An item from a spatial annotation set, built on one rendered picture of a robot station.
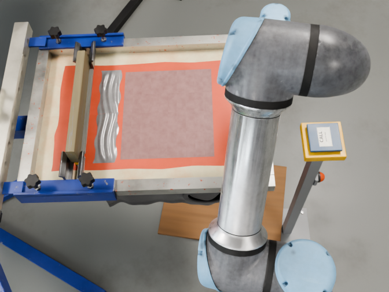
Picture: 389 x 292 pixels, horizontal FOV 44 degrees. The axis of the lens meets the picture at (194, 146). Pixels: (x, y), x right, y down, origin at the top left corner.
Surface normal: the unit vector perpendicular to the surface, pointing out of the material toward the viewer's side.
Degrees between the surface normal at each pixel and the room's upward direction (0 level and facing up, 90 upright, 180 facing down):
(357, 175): 0
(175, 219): 0
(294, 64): 46
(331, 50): 20
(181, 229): 0
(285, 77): 72
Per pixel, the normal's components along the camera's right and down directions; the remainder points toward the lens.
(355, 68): 0.60, 0.28
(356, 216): -0.04, -0.46
